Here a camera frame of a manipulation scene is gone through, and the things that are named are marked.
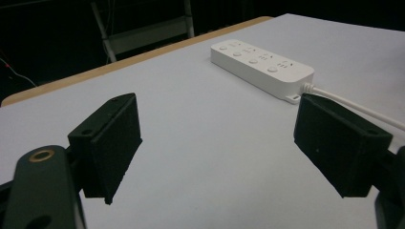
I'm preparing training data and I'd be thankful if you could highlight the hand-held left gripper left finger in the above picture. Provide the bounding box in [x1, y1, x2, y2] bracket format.
[67, 92, 143, 205]

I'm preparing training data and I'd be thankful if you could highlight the metal chair frame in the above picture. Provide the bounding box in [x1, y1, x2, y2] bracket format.
[90, 0, 196, 64]

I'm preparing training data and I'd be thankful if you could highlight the thin cable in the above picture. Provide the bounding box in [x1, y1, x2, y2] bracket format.
[0, 56, 38, 88]

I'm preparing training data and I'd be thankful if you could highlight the white power strip cable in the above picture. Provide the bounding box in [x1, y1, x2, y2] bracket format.
[300, 82, 405, 133]

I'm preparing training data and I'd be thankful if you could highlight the white power strip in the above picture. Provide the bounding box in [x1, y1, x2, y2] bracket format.
[210, 38, 315, 105]

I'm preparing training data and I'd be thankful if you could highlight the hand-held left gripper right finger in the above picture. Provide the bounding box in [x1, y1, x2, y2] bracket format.
[293, 93, 394, 198]

